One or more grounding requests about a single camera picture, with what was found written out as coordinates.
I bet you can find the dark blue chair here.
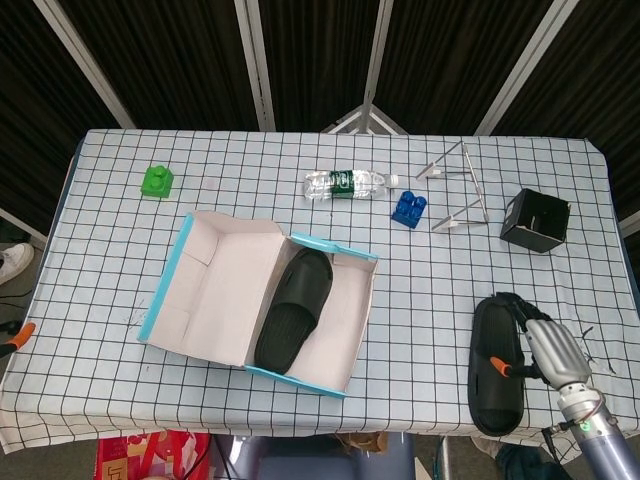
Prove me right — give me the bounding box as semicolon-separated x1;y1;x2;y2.
212;432;416;480

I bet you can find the white triangular screen foot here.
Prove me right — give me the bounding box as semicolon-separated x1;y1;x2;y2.
324;103;409;135

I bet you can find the blue toy building block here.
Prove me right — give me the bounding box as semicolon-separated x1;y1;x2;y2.
391;190;429;231

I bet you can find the white sneaker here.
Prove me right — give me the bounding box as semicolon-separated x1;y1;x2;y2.
0;243;36;286

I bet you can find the white black-grid tablecloth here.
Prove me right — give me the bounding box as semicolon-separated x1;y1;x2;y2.
0;128;640;464

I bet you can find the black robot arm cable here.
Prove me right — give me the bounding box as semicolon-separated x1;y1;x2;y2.
542;422;576;480

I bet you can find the light blue shoe box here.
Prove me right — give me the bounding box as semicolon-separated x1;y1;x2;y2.
137;210;380;400

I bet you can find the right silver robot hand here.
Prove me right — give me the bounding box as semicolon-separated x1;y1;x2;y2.
489;292;593;389

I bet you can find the green toy building block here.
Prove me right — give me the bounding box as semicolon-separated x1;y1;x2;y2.
140;165;174;201

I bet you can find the black rubber slipper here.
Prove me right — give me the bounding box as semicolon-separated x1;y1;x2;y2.
468;294;527;435
253;248;335;375

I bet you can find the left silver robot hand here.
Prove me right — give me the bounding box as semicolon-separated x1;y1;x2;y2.
0;322;37;359

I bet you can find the small black box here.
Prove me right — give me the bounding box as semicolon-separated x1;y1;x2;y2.
499;188;572;255

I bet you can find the metal wire stand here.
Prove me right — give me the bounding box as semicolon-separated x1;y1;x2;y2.
415;141;489;234

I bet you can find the clear plastic water bottle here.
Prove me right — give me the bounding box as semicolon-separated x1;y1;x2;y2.
302;169;400;202

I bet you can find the metal table leg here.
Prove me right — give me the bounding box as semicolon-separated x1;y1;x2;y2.
437;434;451;480

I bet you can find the red patterned bag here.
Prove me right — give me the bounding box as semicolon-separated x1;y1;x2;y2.
96;428;214;480

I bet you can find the brown paper bag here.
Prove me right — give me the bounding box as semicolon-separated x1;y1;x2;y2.
334;432;389;454

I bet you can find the dark folding partition screen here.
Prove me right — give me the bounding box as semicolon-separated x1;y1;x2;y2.
0;0;640;236

